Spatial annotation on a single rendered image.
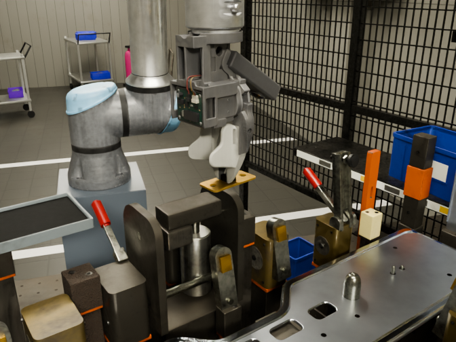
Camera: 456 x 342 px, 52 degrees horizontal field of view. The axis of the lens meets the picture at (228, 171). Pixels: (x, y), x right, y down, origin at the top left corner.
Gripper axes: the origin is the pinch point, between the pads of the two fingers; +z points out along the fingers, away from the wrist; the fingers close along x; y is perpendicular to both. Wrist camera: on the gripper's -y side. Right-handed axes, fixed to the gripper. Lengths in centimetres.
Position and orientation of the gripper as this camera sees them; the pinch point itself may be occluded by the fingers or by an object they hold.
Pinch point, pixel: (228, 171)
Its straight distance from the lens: 69.1
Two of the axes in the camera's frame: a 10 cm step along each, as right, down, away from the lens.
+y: -7.4, 2.5, -6.2
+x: 6.7, 2.7, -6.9
